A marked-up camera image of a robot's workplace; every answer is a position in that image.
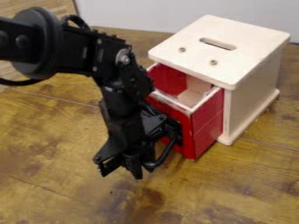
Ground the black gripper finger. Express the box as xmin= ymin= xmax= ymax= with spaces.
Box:
xmin=140 ymin=143 xmax=164 ymax=172
xmin=124 ymin=157 xmax=143 ymax=179

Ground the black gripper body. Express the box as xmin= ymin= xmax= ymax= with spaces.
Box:
xmin=92 ymin=97 xmax=173 ymax=178

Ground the black metal drawer handle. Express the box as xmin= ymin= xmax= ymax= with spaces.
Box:
xmin=149 ymin=121 xmax=183 ymax=161

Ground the red drawer front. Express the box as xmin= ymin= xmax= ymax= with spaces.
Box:
xmin=147 ymin=63 xmax=224 ymax=160

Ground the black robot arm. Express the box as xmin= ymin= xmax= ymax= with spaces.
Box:
xmin=0 ymin=7 xmax=172 ymax=179

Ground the white wooden box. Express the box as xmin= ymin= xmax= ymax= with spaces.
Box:
xmin=148 ymin=15 xmax=289 ymax=145

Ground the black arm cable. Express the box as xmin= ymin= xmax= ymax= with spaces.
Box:
xmin=0 ymin=76 xmax=44 ymax=88

